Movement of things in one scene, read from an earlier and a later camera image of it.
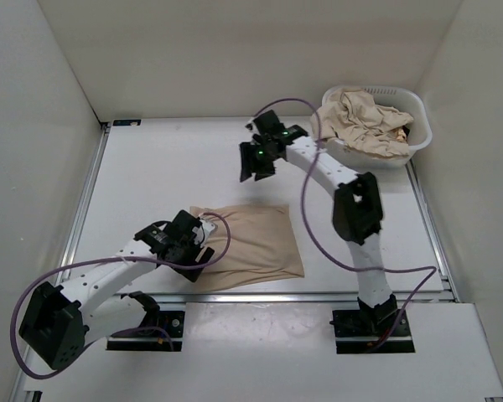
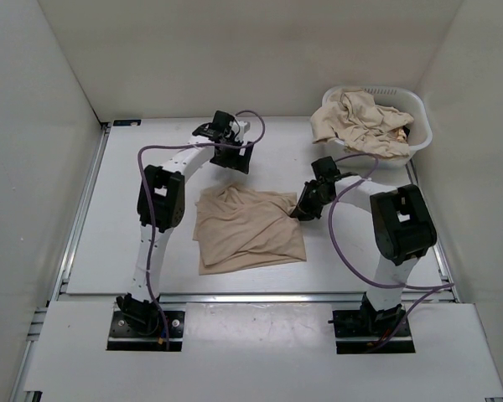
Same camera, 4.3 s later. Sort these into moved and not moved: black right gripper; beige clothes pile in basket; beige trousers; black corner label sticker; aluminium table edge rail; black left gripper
Moved: beige trousers; black left gripper; black right gripper
Not moved: beige clothes pile in basket; black corner label sticker; aluminium table edge rail
